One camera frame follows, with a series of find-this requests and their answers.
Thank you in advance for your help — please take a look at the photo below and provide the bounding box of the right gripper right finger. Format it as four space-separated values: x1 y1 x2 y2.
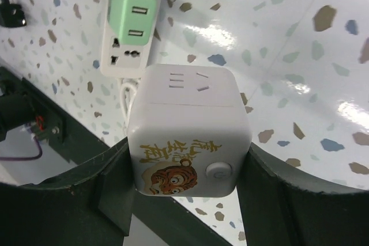
237 144 368 246

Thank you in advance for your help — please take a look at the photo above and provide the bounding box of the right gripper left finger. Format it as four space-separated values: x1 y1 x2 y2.
1 139 135 245

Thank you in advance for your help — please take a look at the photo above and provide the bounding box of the white green cube adapter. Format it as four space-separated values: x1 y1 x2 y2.
108 0 157 46

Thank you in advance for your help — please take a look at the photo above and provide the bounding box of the white cable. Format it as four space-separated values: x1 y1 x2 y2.
119 76 142 126

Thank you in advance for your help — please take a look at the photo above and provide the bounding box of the white power strip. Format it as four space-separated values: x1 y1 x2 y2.
100 0 161 78

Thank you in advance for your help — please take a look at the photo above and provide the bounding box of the white cartoon cube adapter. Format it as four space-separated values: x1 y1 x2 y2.
127 64 252 198

